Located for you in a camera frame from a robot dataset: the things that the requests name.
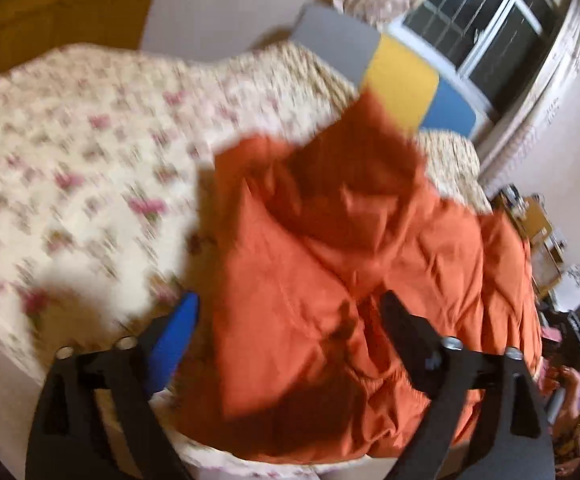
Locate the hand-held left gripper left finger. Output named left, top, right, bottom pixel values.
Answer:
left=25, top=291, right=201, bottom=480

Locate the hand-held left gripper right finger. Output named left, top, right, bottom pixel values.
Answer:
left=380, top=290, right=554, bottom=480

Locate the orange puffer jacket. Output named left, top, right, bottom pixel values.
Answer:
left=172, top=87, right=543, bottom=463

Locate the wooden desk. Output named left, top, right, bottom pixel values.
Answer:
left=492, top=185, right=555, bottom=246

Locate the cream floral bunched blanket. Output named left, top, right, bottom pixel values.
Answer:
left=250, top=42, right=493, bottom=213

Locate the white floral bed quilt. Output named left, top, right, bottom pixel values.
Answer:
left=0, top=42, right=371, bottom=480

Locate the long patterned curtain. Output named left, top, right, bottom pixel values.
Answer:
left=475, top=0, right=580, bottom=183

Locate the grey yellow blue headboard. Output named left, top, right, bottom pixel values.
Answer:
left=290, top=4, right=491, bottom=137

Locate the yellow wooden wardrobe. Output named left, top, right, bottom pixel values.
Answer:
left=0, top=0, right=171, bottom=98

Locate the window with white frame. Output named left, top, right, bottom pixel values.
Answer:
left=400, top=0, right=571, bottom=111

